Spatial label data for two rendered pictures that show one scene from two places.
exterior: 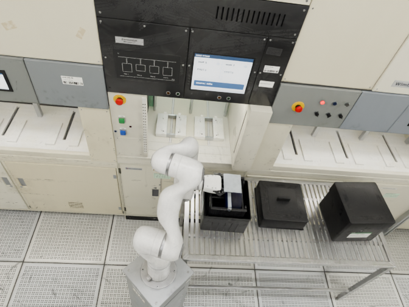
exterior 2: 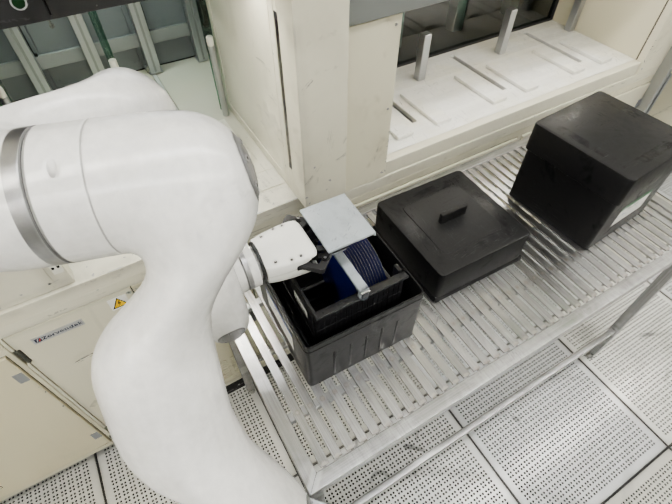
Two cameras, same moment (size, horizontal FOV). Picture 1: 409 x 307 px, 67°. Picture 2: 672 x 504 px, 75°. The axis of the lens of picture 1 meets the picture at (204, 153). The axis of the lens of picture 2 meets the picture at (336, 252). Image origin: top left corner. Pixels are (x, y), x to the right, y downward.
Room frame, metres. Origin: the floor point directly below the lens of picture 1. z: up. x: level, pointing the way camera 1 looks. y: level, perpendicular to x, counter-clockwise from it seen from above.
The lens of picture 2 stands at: (0.49, 0.02, 1.68)
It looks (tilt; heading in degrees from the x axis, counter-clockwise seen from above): 50 degrees down; 339
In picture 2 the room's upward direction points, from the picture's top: straight up
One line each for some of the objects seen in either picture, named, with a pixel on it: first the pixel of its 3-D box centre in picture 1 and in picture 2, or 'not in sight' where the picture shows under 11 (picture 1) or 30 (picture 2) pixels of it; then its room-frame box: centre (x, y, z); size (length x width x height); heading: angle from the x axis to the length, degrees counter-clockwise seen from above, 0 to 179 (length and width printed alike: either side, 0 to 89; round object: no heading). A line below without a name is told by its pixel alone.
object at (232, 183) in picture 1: (226, 197); (334, 272); (1.02, -0.18, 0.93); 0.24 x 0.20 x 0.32; 8
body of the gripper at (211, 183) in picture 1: (210, 183); (280, 252); (1.01, -0.07, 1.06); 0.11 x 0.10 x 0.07; 98
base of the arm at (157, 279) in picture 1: (159, 265); not in sight; (0.58, 0.12, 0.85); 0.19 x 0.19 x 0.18
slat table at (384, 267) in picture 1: (268, 241); (442, 324); (1.07, -0.59, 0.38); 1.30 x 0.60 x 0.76; 99
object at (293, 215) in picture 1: (280, 203); (449, 226); (1.13, -0.55, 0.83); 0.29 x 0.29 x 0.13; 8
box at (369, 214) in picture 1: (353, 211); (593, 169); (1.13, -0.99, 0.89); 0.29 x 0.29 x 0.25; 13
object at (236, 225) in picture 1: (224, 204); (335, 293); (1.02, -0.18, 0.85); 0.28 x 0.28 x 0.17; 8
